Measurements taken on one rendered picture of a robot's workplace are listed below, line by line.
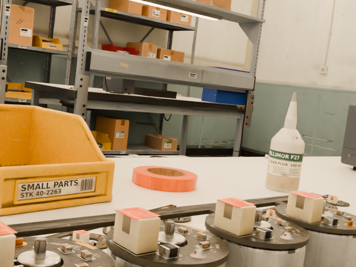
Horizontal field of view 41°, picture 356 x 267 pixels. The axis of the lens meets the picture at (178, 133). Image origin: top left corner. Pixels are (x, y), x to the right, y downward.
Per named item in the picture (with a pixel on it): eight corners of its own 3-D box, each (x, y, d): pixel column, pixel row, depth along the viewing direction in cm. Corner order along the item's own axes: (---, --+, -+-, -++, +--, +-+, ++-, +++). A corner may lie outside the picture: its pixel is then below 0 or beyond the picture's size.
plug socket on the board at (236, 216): (260, 233, 11) (264, 204, 11) (235, 237, 11) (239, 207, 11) (234, 223, 12) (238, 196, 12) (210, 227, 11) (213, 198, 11)
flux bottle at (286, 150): (259, 187, 49) (273, 89, 48) (272, 183, 52) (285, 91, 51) (291, 194, 47) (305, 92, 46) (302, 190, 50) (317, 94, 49)
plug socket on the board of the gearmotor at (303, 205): (326, 221, 13) (330, 196, 13) (308, 224, 12) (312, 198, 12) (301, 212, 14) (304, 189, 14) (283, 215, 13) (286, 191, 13)
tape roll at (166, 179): (186, 179, 49) (188, 167, 48) (204, 194, 43) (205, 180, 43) (127, 175, 47) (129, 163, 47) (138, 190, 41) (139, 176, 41)
